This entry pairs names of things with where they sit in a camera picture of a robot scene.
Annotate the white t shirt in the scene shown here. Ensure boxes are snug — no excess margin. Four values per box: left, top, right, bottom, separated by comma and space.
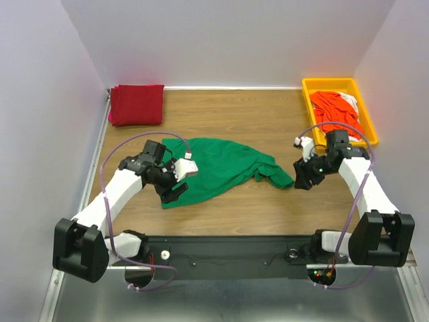
337, 91, 359, 116

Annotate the left side aluminium rail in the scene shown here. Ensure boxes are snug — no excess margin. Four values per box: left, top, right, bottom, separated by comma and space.
78, 89, 111, 212

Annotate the green t shirt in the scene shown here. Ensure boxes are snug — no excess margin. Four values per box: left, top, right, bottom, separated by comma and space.
162, 138, 294, 209

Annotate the yellow plastic bin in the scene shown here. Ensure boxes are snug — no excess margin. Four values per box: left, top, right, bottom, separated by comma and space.
302, 78, 378, 146

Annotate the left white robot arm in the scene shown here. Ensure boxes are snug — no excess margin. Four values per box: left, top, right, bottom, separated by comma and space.
52, 140, 198, 282

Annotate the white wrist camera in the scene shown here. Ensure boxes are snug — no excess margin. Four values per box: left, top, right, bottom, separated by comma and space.
294, 136, 315, 162
173, 158, 198, 182

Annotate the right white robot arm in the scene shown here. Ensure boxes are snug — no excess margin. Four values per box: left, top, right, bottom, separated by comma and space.
294, 129, 415, 267

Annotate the orange t shirt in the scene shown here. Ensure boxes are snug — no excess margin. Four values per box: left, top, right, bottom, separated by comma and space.
310, 91, 363, 133

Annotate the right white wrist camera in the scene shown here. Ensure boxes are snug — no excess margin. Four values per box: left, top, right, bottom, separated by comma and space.
294, 136, 315, 162

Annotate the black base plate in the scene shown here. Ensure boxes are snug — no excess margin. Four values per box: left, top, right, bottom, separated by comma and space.
133, 235, 333, 280

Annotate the aluminium frame rail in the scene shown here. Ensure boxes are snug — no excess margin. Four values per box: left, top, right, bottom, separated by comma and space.
53, 251, 418, 269

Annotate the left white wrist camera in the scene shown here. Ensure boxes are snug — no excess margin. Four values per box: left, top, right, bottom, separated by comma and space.
173, 158, 198, 182

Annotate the folded red t shirt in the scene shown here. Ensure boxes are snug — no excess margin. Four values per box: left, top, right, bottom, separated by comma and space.
111, 85, 164, 127

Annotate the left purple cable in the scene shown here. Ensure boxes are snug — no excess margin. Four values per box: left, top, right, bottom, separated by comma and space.
99, 131, 193, 292

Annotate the folded pink t shirt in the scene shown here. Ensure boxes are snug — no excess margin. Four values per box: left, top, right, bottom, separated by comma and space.
108, 108, 113, 124

